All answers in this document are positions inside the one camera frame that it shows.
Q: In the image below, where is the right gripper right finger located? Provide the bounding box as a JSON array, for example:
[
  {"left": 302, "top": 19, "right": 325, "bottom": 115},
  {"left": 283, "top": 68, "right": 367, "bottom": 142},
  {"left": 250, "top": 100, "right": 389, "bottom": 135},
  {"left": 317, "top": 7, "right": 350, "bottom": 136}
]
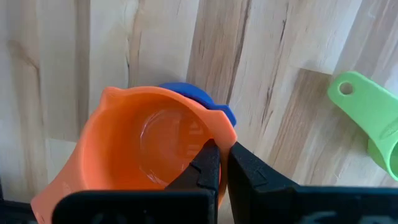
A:
[{"left": 228, "top": 141, "right": 398, "bottom": 224}]

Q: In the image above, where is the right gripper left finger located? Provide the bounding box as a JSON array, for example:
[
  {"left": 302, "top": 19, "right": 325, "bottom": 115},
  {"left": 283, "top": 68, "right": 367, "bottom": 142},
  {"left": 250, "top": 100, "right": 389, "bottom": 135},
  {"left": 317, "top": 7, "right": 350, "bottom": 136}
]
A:
[{"left": 51, "top": 139, "right": 221, "bottom": 224}]

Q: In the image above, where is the orange measuring cup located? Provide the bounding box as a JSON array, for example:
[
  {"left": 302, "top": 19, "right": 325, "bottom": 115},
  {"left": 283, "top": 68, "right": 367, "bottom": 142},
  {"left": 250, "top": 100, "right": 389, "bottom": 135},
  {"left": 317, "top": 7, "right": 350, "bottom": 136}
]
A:
[{"left": 30, "top": 86, "right": 238, "bottom": 224}]

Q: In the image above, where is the green measuring cup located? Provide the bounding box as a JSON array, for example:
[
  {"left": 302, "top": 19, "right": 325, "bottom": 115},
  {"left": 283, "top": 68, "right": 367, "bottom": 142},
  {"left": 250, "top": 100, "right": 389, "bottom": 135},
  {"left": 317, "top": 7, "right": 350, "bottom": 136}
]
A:
[{"left": 327, "top": 71, "right": 398, "bottom": 181}]

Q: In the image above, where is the purple measuring cup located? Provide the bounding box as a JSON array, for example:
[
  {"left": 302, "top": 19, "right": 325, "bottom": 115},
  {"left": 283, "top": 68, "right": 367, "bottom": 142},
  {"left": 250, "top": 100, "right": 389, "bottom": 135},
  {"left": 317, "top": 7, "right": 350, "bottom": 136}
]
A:
[{"left": 159, "top": 82, "right": 238, "bottom": 127}]

